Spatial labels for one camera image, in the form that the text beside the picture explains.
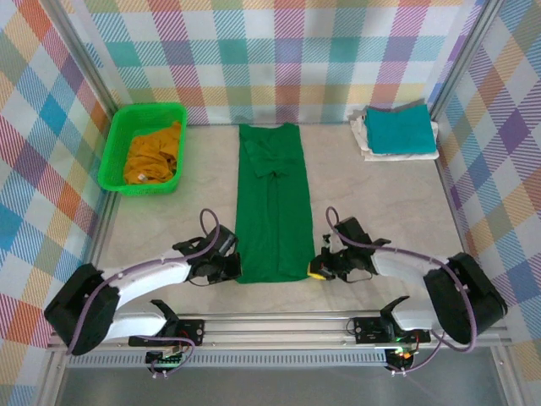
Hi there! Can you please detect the green plastic basket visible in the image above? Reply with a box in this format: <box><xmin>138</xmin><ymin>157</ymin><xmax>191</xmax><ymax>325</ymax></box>
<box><xmin>97</xmin><ymin>102</ymin><xmax>189</xmax><ymax>197</ymax></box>

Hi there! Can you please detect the grey folded t-shirt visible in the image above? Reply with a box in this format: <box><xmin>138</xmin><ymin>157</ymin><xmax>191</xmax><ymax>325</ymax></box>
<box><xmin>393</xmin><ymin>98</ymin><xmax>427</xmax><ymax>112</ymax></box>

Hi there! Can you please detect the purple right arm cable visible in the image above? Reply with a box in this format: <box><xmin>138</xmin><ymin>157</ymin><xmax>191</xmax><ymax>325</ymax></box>
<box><xmin>325</xmin><ymin>206</ymin><xmax>481</xmax><ymax>376</ymax></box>

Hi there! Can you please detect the yellow t-shirt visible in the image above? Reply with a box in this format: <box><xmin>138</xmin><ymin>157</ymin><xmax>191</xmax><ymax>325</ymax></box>
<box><xmin>123</xmin><ymin>121</ymin><xmax>184</xmax><ymax>186</ymax></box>

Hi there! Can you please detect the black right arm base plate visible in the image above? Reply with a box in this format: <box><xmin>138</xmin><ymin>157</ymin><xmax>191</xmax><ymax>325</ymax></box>
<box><xmin>352</xmin><ymin>315</ymin><xmax>432</xmax><ymax>345</ymax></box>

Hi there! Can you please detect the controller board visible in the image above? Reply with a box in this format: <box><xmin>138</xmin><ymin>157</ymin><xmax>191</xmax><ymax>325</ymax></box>
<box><xmin>145</xmin><ymin>349</ymin><xmax>188</xmax><ymax>374</ymax></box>
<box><xmin>385</xmin><ymin>346</ymin><xmax>418</xmax><ymax>373</ymax></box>

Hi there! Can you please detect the right controller board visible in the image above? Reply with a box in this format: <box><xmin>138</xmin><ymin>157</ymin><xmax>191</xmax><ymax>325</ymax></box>
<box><xmin>385</xmin><ymin>346</ymin><xmax>418</xmax><ymax>373</ymax></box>

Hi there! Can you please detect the aluminium frame post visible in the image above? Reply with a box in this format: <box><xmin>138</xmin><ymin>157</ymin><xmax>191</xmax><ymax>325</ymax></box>
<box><xmin>426</xmin><ymin>0</ymin><xmax>508</xmax><ymax>123</ymax></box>
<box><xmin>41</xmin><ymin>0</ymin><xmax>123</xmax><ymax>124</ymax></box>

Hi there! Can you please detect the aluminium mounting rail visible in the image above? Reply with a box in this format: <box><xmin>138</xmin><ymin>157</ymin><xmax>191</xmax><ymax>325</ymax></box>
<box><xmin>45</xmin><ymin>311</ymin><xmax>513</xmax><ymax>352</ymax></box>

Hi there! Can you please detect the aluminium side rail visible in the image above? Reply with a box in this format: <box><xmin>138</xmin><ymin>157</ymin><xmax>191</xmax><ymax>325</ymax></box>
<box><xmin>72</xmin><ymin>192</ymin><xmax>122</xmax><ymax>318</ymax></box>
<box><xmin>432</xmin><ymin>121</ymin><xmax>488</xmax><ymax>315</ymax></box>

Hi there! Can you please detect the left controller board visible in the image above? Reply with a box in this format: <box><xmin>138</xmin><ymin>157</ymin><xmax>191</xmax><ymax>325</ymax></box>
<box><xmin>145</xmin><ymin>349</ymin><xmax>188</xmax><ymax>374</ymax></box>

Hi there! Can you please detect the slotted grey cable duct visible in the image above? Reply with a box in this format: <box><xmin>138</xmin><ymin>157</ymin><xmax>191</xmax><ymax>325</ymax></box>
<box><xmin>67</xmin><ymin>354</ymin><xmax>390</xmax><ymax>369</ymax></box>

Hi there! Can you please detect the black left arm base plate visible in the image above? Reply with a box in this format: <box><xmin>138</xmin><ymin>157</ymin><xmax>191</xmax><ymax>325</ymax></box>
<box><xmin>128</xmin><ymin>318</ymin><xmax>206</xmax><ymax>349</ymax></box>

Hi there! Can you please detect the white folded t-shirt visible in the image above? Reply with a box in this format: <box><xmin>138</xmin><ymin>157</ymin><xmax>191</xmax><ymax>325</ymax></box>
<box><xmin>348</xmin><ymin>107</ymin><xmax>441</xmax><ymax>163</ymax></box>

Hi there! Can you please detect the green t-shirt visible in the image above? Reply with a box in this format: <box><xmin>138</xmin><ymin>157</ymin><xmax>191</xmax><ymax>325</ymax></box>
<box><xmin>234</xmin><ymin>122</ymin><xmax>316</xmax><ymax>285</ymax></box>

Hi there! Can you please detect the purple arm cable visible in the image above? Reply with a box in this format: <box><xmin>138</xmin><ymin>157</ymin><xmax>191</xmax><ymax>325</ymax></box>
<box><xmin>66</xmin><ymin>207</ymin><xmax>221</xmax><ymax>377</ymax></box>
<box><xmin>325</xmin><ymin>206</ymin><xmax>481</xmax><ymax>376</ymax></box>

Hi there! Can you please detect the teal folded t-shirt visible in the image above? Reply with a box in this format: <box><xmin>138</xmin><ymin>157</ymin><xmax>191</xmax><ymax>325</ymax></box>
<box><xmin>363</xmin><ymin>104</ymin><xmax>438</xmax><ymax>155</ymax></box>

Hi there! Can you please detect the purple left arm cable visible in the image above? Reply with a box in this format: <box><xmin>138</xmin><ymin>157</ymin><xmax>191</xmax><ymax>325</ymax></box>
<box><xmin>66</xmin><ymin>207</ymin><xmax>221</xmax><ymax>377</ymax></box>

